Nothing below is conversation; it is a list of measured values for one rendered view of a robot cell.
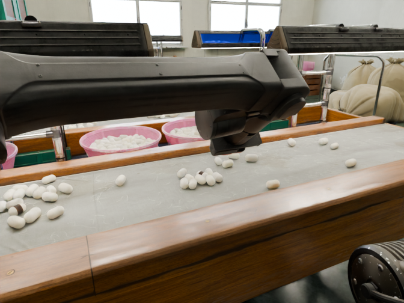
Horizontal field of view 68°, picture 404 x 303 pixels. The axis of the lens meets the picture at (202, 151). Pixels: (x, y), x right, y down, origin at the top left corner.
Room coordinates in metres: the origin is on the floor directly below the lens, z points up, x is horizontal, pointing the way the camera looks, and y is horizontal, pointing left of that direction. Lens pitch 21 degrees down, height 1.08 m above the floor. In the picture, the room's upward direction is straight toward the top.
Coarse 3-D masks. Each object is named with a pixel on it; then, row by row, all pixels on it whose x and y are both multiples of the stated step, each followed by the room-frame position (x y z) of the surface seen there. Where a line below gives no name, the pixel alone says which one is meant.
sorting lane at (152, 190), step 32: (384, 128) 1.16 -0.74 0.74; (192, 160) 0.82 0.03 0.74; (224, 160) 0.82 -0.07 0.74; (288, 160) 0.82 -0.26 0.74; (320, 160) 0.82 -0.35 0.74; (384, 160) 0.82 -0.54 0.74; (0, 192) 0.62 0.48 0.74; (96, 192) 0.62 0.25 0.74; (128, 192) 0.62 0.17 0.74; (160, 192) 0.62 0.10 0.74; (192, 192) 0.62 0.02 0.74; (224, 192) 0.62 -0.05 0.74; (256, 192) 0.62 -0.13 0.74; (0, 224) 0.49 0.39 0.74; (32, 224) 0.49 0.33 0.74; (64, 224) 0.49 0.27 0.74; (96, 224) 0.49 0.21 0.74; (128, 224) 0.49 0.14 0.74
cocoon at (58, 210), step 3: (57, 207) 0.52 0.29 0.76; (60, 207) 0.53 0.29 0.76; (63, 207) 0.53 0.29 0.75; (51, 210) 0.51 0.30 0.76; (54, 210) 0.51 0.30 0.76; (57, 210) 0.52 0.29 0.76; (60, 210) 0.52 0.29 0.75; (63, 210) 0.53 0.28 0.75; (48, 213) 0.51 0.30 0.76; (51, 213) 0.51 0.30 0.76; (54, 213) 0.51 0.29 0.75; (57, 213) 0.51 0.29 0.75; (60, 213) 0.52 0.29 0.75; (48, 216) 0.51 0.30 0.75; (51, 216) 0.51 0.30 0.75; (54, 216) 0.51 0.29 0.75; (57, 216) 0.52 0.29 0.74
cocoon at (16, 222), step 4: (12, 216) 0.49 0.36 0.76; (16, 216) 0.49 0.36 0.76; (8, 220) 0.48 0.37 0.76; (12, 220) 0.48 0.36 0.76; (16, 220) 0.48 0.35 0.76; (20, 220) 0.48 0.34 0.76; (24, 220) 0.49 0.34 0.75; (8, 224) 0.48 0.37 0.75; (12, 224) 0.47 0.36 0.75; (16, 224) 0.47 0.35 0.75; (20, 224) 0.48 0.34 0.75; (24, 224) 0.48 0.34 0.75
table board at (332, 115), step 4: (328, 108) 1.53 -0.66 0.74; (328, 112) 1.51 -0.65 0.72; (332, 112) 1.49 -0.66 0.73; (336, 112) 1.47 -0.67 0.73; (340, 112) 1.44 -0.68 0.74; (344, 112) 1.43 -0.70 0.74; (328, 116) 1.51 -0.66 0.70; (332, 116) 1.48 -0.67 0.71; (336, 116) 1.46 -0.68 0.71; (340, 116) 1.44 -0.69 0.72; (344, 116) 1.42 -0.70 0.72; (348, 116) 1.40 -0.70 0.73; (352, 116) 1.38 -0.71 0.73; (356, 116) 1.36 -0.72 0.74; (360, 116) 1.36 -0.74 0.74; (328, 120) 1.50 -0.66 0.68; (332, 120) 1.48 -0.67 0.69; (336, 120) 1.46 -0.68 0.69; (392, 124) 1.22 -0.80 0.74
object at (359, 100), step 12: (348, 96) 3.33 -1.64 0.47; (360, 96) 3.16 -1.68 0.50; (372, 96) 3.11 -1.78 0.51; (384, 96) 3.06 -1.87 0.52; (396, 96) 3.08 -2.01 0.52; (348, 108) 3.19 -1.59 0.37; (360, 108) 3.08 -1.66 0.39; (372, 108) 3.01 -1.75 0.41; (384, 108) 3.00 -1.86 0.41; (396, 108) 3.06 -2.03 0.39; (396, 120) 3.08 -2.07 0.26
